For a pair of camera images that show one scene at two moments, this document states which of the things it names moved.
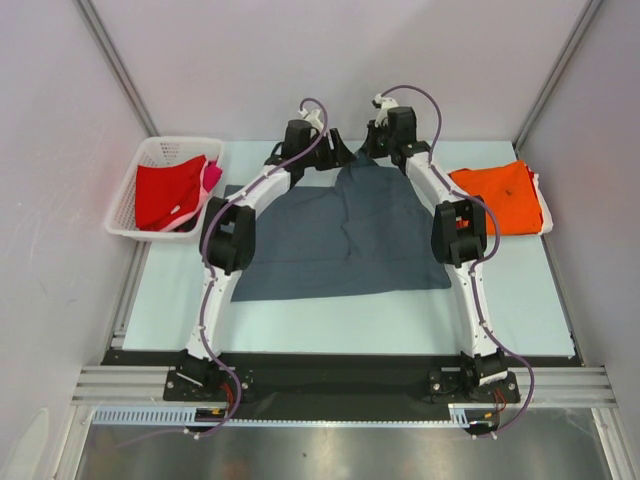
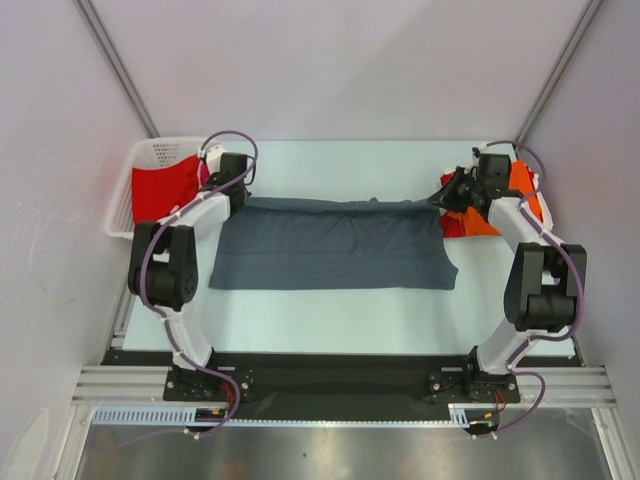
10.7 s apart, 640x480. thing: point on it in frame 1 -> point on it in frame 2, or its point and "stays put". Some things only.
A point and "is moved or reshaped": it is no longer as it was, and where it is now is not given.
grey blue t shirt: x=363 y=228 is moved or reshaped
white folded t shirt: x=545 y=214 stays put
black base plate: x=344 y=385 stays put
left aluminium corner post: x=115 y=61 stays put
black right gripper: x=375 y=142 -> x=461 y=186
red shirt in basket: x=163 y=193 stays put
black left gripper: x=341 y=155 -> x=212 y=180
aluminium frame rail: x=124 y=386 stays put
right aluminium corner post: x=567 y=58 stays put
